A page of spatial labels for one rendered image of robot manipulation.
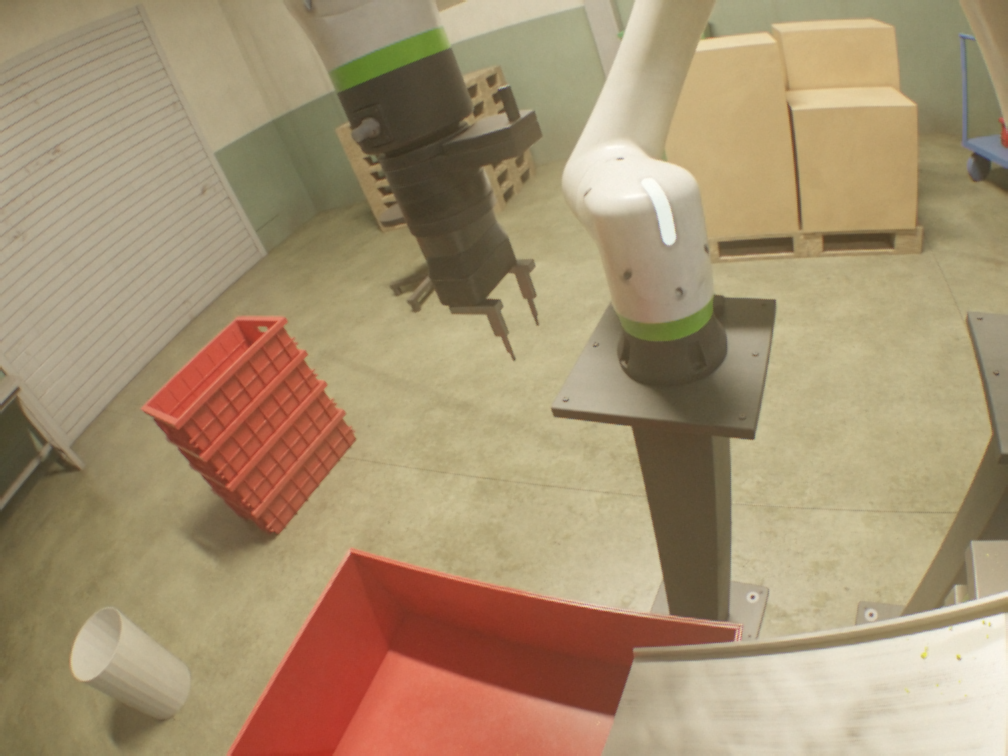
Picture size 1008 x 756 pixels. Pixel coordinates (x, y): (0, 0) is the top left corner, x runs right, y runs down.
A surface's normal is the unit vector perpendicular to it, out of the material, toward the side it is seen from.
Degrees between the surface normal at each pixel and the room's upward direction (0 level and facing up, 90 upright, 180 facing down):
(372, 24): 94
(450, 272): 70
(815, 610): 0
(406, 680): 0
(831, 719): 30
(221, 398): 90
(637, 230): 89
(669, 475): 90
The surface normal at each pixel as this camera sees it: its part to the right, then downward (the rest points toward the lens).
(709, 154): -0.32, 0.66
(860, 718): -0.71, -0.65
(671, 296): -0.04, 0.62
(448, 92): 0.73, 0.20
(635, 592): -0.32, -0.75
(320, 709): 0.88, 0.01
